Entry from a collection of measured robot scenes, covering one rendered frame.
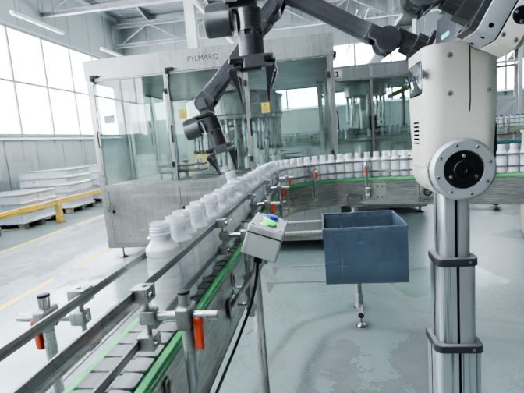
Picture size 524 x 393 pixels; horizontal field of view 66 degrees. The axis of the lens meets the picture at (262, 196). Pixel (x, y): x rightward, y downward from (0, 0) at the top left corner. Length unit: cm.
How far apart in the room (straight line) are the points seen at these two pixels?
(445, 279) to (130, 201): 420
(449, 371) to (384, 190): 161
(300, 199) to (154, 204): 261
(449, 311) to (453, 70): 65
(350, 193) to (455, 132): 171
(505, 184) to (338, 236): 141
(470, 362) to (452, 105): 71
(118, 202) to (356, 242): 388
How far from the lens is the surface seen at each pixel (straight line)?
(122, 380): 61
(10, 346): 51
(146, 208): 494
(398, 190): 274
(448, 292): 126
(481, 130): 114
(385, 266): 160
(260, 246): 88
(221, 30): 98
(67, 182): 1004
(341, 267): 158
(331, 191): 274
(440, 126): 111
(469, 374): 137
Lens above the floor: 130
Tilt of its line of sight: 8 degrees down
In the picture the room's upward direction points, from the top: 5 degrees counter-clockwise
